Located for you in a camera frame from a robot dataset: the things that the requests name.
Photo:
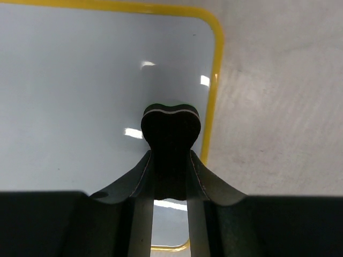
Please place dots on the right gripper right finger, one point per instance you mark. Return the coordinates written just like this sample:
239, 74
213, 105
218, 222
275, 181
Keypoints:
223, 221

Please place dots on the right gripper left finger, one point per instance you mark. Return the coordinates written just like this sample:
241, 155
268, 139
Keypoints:
114, 221

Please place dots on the black whiteboard eraser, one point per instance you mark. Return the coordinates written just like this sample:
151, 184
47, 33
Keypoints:
170, 131

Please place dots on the yellow framed whiteboard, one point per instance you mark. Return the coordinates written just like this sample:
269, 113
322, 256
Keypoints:
76, 77

